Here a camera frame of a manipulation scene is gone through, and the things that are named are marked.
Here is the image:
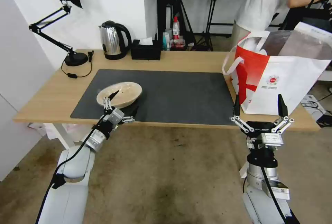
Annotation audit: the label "black lamp cable with switch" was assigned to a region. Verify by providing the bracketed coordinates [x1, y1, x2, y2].
[61, 50, 95, 80]

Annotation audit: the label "clear bottle with red cap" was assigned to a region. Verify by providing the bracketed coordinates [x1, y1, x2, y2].
[172, 16, 181, 41]

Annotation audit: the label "white table leg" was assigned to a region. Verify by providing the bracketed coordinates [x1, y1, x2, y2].
[42, 123, 76, 150]

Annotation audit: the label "pink plastic bag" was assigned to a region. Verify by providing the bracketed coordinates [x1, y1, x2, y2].
[27, 122, 94, 142]

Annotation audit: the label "steel electric kettle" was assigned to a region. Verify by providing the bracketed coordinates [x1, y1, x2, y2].
[98, 20, 132, 60]

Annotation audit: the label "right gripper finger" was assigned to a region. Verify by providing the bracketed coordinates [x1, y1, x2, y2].
[271, 94, 295, 134]
[230, 94, 251, 133]

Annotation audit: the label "clear food container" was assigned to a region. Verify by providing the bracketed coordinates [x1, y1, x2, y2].
[170, 36, 188, 51]

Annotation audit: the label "black desk lamp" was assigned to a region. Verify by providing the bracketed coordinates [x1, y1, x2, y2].
[28, 0, 89, 67]

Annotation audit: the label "white and red takeout bag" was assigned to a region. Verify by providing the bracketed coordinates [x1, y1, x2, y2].
[222, 21, 332, 116]

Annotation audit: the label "white box with cables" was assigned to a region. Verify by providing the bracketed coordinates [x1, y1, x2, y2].
[300, 94, 332, 129]

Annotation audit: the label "black chair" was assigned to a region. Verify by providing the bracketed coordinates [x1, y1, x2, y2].
[269, 0, 332, 31]

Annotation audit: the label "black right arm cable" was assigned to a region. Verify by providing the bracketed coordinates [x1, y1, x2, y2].
[260, 166, 289, 224]

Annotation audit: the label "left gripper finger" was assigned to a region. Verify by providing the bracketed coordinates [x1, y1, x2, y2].
[119, 105, 140, 125]
[103, 90, 120, 111]

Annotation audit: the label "teal bottle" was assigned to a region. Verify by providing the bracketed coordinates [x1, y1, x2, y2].
[163, 28, 173, 52]

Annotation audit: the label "dark grey desk mat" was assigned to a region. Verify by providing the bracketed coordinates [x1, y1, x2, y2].
[70, 68, 246, 126]

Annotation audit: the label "black tissue box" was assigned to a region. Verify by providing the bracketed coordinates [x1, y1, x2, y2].
[130, 39, 162, 61]

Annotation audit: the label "beige disposable bowl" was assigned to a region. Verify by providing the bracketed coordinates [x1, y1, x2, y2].
[96, 81, 144, 109]

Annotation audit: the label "black metal rack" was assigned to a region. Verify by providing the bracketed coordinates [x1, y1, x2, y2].
[156, 0, 169, 51]

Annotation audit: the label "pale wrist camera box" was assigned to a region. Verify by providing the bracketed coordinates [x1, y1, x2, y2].
[260, 133, 284, 147]
[108, 108, 126, 125]

